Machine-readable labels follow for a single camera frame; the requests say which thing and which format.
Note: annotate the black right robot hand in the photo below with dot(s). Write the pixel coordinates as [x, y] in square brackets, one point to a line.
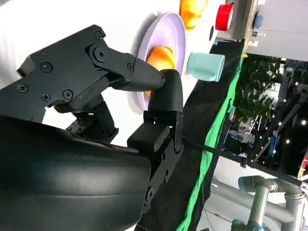
[72, 180]

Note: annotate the orange and white bread roll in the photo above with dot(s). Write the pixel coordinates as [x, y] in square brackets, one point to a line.
[192, 12]
[161, 59]

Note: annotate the black cloth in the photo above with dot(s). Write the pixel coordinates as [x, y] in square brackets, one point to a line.
[207, 108]

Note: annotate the green cloth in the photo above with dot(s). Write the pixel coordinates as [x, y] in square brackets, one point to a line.
[216, 130]

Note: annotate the pale green mug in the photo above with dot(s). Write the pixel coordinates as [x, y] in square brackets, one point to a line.
[204, 67]

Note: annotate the lilac plate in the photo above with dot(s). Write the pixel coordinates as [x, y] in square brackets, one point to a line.
[168, 31]

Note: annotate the black round table grommet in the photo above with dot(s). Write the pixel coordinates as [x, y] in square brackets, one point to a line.
[212, 31]

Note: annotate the green plant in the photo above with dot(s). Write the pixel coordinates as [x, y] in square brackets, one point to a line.
[257, 86]

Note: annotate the red cylinder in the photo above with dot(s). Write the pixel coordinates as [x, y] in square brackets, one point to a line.
[223, 18]

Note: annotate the blue knob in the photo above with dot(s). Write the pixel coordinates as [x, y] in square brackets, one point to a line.
[259, 21]

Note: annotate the white cabinet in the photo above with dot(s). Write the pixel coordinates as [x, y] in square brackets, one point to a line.
[284, 29]

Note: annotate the grey and wood post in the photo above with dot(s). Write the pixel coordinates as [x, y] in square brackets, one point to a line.
[244, 19]

